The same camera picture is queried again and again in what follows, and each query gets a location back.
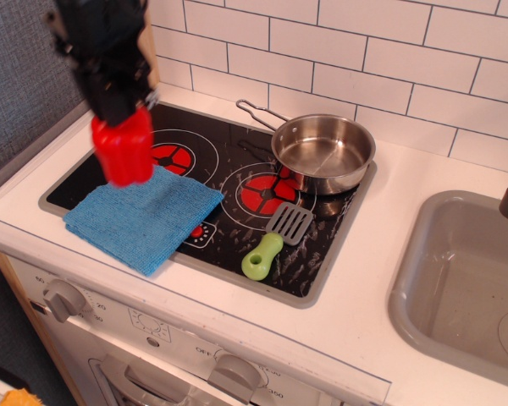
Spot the grey sink basin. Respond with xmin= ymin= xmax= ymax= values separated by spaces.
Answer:
xmin=389 ymin=190 xmax=508 ymax=386

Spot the grey oven knob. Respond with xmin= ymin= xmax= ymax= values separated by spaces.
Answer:
xmin=207 ymin=354 xmax=262 ymax=404
xmin=43 ymin=279 xmax=86 ymax=323

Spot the steel frying pan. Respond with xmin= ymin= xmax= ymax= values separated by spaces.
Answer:
xmin=235 ymin=99 xmax=376 ymax=195

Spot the grey oven door handle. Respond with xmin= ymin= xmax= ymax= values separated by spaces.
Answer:
xmin=100 ymin=355 xmax=202 ymax=405

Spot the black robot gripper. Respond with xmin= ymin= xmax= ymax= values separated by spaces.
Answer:
xmin=44 ymin=1 xmax=152 ymax=127

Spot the grey right oven knob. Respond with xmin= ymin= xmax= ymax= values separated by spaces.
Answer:
xmin=207 ymin=354 xmax=262 ymax=404

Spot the wooden side post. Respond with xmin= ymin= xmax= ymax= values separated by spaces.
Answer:
xmin=91 ymin=0 xmax=160 ymax=114

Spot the grey spatula green handle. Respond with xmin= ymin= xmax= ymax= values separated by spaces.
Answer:
xmin=241 ymin=203 xmax=313 ymax=281

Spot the grey left oven knob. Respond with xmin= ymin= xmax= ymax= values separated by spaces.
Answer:
xmin=43 ymin=279 xmax=86 ymax=323

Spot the red toy bell pepper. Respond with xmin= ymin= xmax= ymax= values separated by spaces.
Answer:
xmin=91 ymin=107 xmax=153 ymax=188

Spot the blue towel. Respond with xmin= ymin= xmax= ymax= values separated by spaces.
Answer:
xmin=63 ymin=167 xmax=224 ymax=277

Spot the black toy stove top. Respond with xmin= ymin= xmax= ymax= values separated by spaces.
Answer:
xmin=37 ymin=99 xmax=378 ymax=310

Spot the yellow object bottom corner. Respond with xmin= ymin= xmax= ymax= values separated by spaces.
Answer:
xmin=0 ymin=389 xmax=43 ymax=406

